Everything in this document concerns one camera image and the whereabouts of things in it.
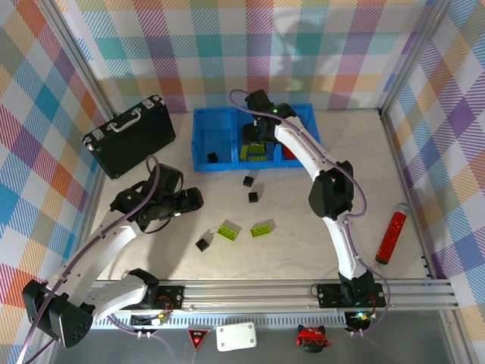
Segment blue three-compartment bin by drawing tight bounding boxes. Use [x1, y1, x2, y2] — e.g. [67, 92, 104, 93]
[192, 104, 322, 174]

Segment red triangle button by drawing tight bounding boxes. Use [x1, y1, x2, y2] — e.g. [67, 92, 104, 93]
[187, 328, 210, 350]

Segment white rectangular box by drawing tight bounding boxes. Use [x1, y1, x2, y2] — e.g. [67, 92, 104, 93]
[215, 321, 258, 353]

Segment red glitter cylinder silver cap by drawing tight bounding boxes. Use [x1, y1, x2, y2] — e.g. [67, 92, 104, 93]
[374, 203, 410, 265]

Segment black cat figure red glasses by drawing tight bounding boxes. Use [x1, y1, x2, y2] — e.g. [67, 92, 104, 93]
[296, 324, 331, 356]

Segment grey metal shelf plate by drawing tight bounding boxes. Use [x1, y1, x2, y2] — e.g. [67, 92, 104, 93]
[28, 309, 478, 364]

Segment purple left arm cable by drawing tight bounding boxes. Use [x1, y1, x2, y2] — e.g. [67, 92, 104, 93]
[14, 154, 179, 364]

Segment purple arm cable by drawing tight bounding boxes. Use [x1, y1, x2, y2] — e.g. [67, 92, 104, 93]
[230, 89, 391, 338]
[14, 154, 179, 364]

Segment black briefcase with silver handle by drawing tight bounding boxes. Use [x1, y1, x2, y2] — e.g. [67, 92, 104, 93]
[82, 95, 177, 180]

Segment aluminium table side rail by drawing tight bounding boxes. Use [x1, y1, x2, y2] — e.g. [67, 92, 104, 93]
[378, 108, 437, 280]
[75, 111, 118, 259]

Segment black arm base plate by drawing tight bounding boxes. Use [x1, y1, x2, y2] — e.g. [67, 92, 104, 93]
[151, 286, 185, 310]
[317, 283, 387, 309]

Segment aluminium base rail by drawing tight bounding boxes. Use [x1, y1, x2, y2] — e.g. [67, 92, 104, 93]
[92, 278, 462, 314]

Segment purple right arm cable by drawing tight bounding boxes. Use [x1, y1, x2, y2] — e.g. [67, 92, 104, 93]
[230, 89, 391, 338]

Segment grey slotted cable duct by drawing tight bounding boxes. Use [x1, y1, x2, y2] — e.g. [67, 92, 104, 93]
[90, 312, 348, 330]

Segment aluminium frame post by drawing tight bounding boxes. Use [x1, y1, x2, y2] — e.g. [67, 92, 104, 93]
[378, 0, 454, 115]
[37, 0, 120, 118]

